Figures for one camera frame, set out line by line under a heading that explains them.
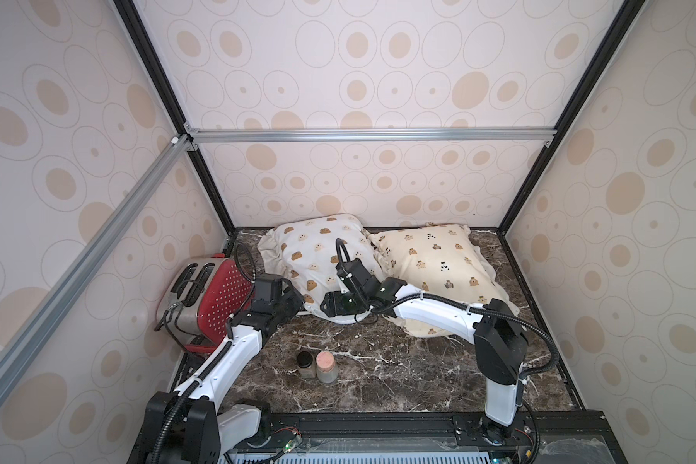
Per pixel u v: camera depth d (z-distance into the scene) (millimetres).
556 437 740
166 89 797
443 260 930
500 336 507
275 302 659
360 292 651
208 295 795
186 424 433
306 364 757
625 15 681
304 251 991
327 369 756
